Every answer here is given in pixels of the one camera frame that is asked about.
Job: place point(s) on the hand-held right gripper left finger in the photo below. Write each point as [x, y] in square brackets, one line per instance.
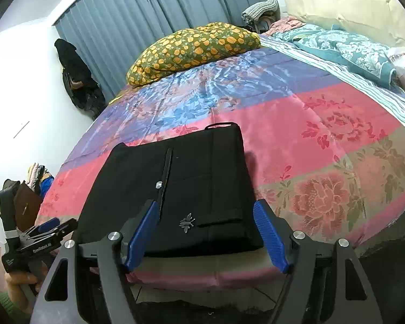
[138, 238]

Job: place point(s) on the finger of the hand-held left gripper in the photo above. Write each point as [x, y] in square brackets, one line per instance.
[49, 224]
[65, 227]

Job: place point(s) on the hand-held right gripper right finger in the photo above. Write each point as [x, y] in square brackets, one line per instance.
[270, 238]

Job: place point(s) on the black pants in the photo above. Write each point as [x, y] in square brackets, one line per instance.
[189, 182]

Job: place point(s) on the person's left forearm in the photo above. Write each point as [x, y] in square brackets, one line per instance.
[8, 305]

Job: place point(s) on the person's left hand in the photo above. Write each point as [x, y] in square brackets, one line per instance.
[22, 283]

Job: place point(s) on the brown bag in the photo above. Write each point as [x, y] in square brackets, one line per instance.
[27, 206]

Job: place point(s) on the pile of colourful clothes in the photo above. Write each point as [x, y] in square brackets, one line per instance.
[38, 177]

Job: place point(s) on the pink blue floral bedspread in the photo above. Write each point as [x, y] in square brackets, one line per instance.
[307, 135]

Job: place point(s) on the dark rug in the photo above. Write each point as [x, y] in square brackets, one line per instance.
[391, 270]

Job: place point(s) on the black hanging garment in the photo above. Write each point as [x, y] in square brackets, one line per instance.
[77, 77]

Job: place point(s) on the striped bed sheet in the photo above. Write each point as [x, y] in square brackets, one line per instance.
[374, 91]

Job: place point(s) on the yellow floral pillow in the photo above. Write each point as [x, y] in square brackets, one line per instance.
[192, 49]

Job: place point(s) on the teal floral blanket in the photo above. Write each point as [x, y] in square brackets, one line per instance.
[344, 49]

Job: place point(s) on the pink crumpled cloth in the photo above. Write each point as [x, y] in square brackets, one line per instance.
[285, 25]

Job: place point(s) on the white printed plastic bag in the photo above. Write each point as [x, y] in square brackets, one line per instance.
[403, 64]

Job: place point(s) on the grey-blue curtain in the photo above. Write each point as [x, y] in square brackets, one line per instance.
[148, 10]

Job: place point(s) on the grey knitted cloth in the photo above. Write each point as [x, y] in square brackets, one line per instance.
[260, 8]

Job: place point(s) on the cream padded headboard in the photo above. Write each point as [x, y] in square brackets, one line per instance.
[351, 10]

